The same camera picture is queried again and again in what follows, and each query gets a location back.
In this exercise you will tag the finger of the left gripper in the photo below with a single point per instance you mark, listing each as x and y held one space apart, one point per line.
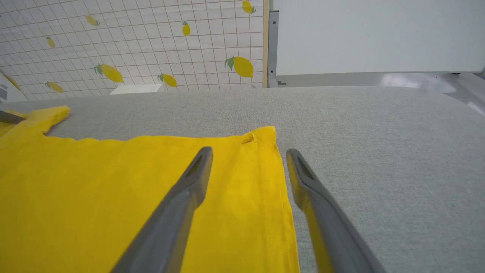
11 117

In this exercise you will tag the grey padded board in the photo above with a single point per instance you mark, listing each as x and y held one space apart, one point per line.
379 159

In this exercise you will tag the lemon print grid partition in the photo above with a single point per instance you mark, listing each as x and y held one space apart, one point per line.
144 41

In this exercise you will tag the grey metal stand post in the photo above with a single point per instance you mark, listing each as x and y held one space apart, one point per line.
273 49

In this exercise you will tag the white rectangular box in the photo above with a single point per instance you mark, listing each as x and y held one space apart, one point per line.
136 89

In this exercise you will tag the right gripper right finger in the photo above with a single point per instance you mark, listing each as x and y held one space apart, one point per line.
329 227

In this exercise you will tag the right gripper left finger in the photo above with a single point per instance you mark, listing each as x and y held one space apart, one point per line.
178 212

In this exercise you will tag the yellow fabric garment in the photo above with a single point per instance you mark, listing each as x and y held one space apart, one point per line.
94 197

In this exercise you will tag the white board with grey marks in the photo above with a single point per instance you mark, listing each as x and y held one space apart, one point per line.
9 89

